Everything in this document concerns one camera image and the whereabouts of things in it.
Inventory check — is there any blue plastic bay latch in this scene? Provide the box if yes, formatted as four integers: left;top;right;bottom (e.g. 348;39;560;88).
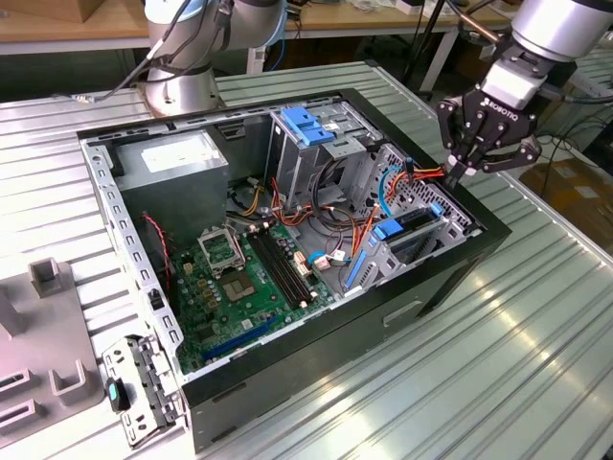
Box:
281;106;336;148

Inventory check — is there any black cable loop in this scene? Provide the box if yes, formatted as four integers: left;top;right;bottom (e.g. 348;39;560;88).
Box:
308;157;355;236

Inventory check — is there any metal slat side table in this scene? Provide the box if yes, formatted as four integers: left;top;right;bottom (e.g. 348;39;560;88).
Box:
567;45;613;140

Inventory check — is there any hard disk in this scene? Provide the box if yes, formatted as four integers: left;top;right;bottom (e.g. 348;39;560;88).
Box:
343;201;444;291

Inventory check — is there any green motherboard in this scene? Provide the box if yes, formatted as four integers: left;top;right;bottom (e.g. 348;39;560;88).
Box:
170;222;336;375

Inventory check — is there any flat cardboard box with label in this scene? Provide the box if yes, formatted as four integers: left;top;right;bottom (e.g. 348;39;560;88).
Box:
519;160;613;241

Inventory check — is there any metal socket cover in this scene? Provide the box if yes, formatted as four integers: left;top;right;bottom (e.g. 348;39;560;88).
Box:
197;227;246;275

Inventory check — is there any thick black camera cable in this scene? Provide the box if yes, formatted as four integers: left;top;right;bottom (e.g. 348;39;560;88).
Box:
543;85;613;105

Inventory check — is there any grey cable with metal connector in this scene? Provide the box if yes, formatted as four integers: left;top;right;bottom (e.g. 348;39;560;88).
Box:
52;0;236;104

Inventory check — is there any wooden desk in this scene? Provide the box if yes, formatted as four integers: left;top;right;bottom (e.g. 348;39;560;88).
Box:
0;0;523;57

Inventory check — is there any grey parts rack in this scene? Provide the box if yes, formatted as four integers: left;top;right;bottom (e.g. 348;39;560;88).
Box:
0;258;109;460

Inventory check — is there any black latch with blue tab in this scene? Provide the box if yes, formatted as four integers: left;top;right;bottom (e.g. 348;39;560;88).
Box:
104;377;131;413

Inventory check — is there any black PC case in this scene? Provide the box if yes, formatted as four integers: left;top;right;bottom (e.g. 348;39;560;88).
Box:
76;87;512;455

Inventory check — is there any blue data wire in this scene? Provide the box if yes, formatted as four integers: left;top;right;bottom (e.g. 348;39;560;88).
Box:
375;156;417;220

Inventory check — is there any metal disk bay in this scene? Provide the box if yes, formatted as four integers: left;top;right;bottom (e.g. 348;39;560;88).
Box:
342;143;483;298

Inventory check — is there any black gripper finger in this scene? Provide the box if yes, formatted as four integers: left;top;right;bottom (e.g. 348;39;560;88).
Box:
462;122;544;176
435;97;484;190

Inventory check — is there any orange wire bundle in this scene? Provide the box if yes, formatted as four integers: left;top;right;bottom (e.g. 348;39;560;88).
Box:
270;176;382;263

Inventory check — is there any yellow orange wire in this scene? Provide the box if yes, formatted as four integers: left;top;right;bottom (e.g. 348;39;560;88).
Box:
237;185;265;217

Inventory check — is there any black case fan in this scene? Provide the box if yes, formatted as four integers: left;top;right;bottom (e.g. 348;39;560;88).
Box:
141;214;173;308

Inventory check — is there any orange red power wire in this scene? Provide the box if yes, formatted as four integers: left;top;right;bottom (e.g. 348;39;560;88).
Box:
385;162;449;200

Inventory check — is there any metal optical drive cage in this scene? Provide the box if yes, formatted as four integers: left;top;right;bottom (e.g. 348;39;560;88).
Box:
265;98;384;212

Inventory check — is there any brown cardboard box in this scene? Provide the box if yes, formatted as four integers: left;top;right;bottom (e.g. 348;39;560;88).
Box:
61;0;104;24

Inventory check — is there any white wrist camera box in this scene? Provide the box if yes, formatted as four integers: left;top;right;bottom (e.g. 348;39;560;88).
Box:
480;61;547;111

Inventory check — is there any blue expansion slot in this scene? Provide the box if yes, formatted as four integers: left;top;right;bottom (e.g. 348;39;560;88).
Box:
200;313;280;363

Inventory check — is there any black RAM slot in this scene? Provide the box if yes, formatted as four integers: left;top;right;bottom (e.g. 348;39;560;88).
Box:
260;227;313;303
254;229;309;307
247;230;304;311
266;225;317;299

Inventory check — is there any grey power supply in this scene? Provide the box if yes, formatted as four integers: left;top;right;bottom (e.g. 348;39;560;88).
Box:
112;128;231;245

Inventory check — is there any metal expansion bracket plate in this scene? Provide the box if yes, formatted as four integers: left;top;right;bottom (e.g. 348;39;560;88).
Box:
102;334;187;449

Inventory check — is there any blue white board plug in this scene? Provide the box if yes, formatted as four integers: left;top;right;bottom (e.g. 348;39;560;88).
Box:
306;249;353;273

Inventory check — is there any red twisted fan wire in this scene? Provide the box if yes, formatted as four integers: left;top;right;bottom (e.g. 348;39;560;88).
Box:
142;214;171;288

